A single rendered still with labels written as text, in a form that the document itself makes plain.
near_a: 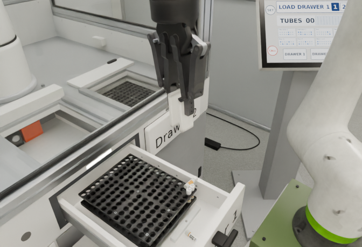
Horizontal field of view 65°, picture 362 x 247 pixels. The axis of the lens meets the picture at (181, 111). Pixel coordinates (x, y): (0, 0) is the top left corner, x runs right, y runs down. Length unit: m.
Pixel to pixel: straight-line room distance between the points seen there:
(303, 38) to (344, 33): 0.61
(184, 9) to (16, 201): 0.48
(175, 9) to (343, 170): 0.44
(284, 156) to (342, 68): 1.02
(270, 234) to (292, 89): 0.79
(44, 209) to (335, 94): 0.68
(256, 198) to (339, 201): 1.23
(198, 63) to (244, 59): 1.87
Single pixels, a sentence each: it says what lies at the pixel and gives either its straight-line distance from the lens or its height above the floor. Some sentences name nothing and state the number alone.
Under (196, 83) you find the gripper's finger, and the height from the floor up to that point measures 1.22.
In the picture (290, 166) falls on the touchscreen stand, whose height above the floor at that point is 0.32.
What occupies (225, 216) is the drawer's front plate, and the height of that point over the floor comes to 0.92.
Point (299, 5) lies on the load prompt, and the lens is 1.32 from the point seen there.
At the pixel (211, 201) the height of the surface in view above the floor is 0.85.
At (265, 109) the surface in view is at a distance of 2.39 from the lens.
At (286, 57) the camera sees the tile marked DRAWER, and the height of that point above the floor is 0.99.
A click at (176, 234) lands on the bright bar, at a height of 0.85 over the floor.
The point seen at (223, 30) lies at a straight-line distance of 2.34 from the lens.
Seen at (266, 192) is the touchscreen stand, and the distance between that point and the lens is 1.83.
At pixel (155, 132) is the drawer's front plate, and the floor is 0.90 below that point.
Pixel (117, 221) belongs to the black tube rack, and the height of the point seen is 0.90.
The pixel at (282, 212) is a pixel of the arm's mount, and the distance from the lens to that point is 0.83.
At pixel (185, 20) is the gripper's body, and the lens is 0.44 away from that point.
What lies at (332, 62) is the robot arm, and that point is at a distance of 0.68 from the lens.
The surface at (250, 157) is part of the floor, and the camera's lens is 2.18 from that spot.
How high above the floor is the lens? 1.43
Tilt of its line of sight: 33 degrees down
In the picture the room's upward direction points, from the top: straight up
